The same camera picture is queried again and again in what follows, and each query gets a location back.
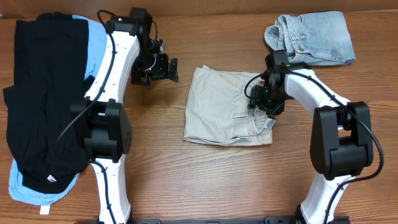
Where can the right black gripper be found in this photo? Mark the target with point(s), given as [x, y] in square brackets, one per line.
[255, 101]

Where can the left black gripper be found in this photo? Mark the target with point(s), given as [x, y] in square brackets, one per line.
[161, 72]

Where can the beige khaki shorts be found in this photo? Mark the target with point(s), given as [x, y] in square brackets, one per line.
[218, 112]

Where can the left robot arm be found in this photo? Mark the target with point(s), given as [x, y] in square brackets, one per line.
[100, 121]

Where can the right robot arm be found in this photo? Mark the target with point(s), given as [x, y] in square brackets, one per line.
[340, 145]

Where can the folded light blue jeans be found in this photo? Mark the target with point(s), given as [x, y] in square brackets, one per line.
[319, 38]

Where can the black garment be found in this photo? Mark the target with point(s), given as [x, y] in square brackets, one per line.
[43, 99]

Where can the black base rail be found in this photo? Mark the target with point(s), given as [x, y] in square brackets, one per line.
[217, 220]

